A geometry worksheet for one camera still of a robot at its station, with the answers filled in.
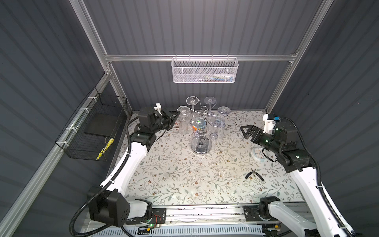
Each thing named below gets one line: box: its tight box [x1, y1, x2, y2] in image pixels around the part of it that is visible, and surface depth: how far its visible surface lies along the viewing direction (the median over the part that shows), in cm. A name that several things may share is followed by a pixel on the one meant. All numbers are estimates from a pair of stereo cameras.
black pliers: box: [244, 167, 265, 182], surface depth 88 cm
